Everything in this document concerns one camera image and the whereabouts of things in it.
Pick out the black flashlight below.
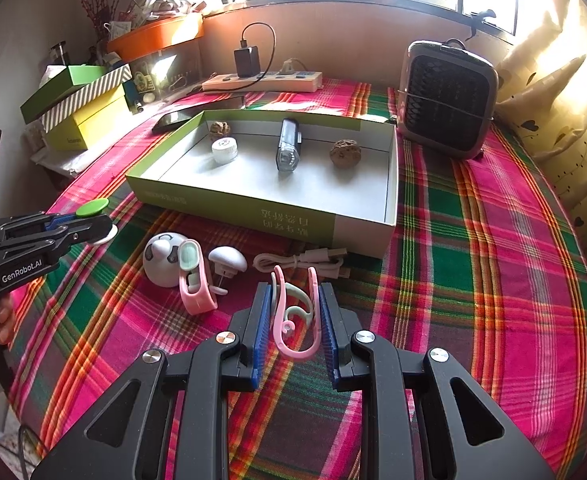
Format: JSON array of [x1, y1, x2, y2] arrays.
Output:
[[275, 118, 299, 173]]

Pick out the white power strip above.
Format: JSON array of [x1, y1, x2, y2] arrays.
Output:
[[202, 70, 323, 93]]

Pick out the cream heart print pillow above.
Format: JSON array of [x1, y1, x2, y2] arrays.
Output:
[[496, 35, 587, 161]]

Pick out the striped cardboard box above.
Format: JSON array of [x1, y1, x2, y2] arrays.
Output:
[[41, 66, 133, 136]]

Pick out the teal small box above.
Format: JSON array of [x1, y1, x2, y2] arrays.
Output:
[[124, 72, 162, 111]]

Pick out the pink plastic gadget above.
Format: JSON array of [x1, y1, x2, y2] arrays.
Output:
[[178, 240, 219, 316]]

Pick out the white panda toy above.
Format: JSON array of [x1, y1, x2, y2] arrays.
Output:
[[142, 231, 190, 288]]

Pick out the green and white cardboard box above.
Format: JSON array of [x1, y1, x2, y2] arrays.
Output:
[[125, 110, 399, 261]]

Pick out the white bottle cap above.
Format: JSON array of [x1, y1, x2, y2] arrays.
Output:
[[211, 137, 239, 165]]

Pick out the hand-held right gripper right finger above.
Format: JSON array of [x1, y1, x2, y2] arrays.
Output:
[[317, 282, 557, 480]]

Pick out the paper clutter pile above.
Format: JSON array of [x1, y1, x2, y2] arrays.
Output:
[[106, 0, 204, 43]]

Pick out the black smartphone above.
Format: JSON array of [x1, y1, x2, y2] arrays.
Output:
[[152, 95, 247, 136]]

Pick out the orange tray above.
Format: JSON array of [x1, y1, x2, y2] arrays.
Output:
[[106, 12, 205, 61]]

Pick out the large brown walnut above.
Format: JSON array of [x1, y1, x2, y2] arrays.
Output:
[[329, 139, 361, 166]]

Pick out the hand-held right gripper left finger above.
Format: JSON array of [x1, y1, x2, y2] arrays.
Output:
[[31, 282, 274, 480]]

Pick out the grey space heater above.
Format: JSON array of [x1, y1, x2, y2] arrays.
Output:
[[396, 37, 499, 161]]

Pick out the small brown walnut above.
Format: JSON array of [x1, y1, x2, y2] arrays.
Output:
[[208, 120, 233, 143]]

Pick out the red flower branches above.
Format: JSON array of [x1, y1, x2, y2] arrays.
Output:
[[61, 0, 134, 41]]

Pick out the clear plastic box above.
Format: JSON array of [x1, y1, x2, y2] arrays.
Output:
[[128, 40, 205, 98]]

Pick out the glass jar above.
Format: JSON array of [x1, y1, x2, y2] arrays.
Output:
[[48, 40, 72, 68]]

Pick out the black charger adapter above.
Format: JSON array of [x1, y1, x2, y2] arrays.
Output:
[[234, 45, 262, 79]]

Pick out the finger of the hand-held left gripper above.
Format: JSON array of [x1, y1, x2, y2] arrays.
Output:
[[0, 212, 82, 241], [0, 215, 113, 263]]

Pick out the black window latch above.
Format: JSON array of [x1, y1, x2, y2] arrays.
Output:
[[466, 9, 497, 43]]

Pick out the white mushroom-shaped gadget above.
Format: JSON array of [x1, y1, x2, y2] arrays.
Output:
[[208, 245, 248, 295]]

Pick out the green and white spool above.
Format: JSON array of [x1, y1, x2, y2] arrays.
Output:
[[74, 197, 119, 246]]

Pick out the black charger cable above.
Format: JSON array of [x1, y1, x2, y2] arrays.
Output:
[[241, 22, 277, 81]]

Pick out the pink clip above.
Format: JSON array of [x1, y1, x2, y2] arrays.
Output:
[[270, 265, 321, 363]]

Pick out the white USB cable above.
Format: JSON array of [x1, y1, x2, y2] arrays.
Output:
[[252, 247, 351, 281]]

